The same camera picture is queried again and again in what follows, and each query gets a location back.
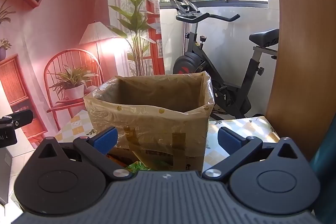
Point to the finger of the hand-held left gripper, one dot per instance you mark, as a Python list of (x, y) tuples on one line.
[(21, 119)]

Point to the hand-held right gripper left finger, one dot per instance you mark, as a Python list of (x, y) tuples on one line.
[(105, 138)]

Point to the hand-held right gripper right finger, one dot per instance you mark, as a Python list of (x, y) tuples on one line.
[(227, 138)]

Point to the brown cardboard box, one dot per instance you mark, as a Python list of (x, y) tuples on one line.
[(194, 158)]

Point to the green snack bag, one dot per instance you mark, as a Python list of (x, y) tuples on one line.
[(139, 166)]

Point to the yellow dotted plastic bag liner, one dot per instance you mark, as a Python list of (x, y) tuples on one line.
[(147, 119)]

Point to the checkered flower tablecloth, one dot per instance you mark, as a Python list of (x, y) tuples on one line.
[(236, 124)]

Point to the black exercise bike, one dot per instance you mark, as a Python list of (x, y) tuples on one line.
[(191, 61)]

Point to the dark teal cloth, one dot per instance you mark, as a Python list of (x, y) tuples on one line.
[(324, 174)]

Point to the wooden panel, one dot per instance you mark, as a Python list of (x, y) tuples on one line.
[(302, 56)]

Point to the printed room backdrop cloth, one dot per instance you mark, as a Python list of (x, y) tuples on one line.
[(65, 16)]

